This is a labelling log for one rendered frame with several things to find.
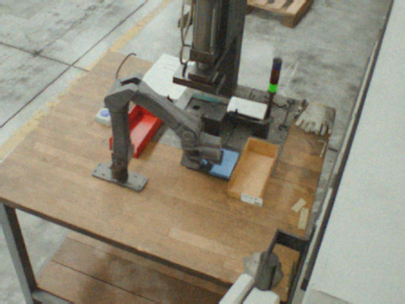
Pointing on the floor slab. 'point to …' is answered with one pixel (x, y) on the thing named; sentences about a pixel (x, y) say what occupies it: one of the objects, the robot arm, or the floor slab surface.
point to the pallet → (282, 8)
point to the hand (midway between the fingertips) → (195, 160)
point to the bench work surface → (143, 210)
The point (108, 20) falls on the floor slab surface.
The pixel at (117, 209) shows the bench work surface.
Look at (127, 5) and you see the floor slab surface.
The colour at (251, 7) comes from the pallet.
